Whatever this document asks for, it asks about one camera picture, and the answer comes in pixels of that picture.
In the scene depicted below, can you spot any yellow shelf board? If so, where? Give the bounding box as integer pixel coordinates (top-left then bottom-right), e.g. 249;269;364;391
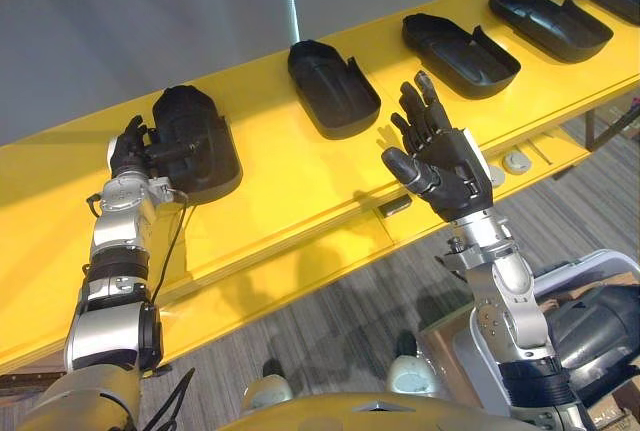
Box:
0;125;593;375
0;0;640;290

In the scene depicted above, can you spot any silver right robot leg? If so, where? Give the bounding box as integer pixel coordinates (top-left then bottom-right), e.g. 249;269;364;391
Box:
385;330;441;400

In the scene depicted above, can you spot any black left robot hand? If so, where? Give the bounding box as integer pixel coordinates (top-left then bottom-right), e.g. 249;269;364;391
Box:
107;115;196;178

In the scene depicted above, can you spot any silver robot leg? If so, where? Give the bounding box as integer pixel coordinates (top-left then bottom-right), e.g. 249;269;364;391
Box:
385;330;441;400
241;358;295;412

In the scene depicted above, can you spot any white plastic box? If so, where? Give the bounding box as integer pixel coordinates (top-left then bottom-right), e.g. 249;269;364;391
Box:
452;248;640;418

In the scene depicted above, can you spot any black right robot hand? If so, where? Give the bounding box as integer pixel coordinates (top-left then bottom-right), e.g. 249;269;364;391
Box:
381;70;495;224

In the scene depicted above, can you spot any yellow lower shelf board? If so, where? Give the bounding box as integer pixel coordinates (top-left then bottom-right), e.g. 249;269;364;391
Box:
0;125;593;375

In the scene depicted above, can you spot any silver left robot leg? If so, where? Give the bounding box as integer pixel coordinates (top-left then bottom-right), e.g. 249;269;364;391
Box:
241;358;295;412

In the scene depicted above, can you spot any cardboard box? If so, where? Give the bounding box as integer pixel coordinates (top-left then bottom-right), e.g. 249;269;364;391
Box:
417;300;485;408

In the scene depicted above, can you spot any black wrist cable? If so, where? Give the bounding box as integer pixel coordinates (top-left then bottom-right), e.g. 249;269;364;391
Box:
85;187;197;431

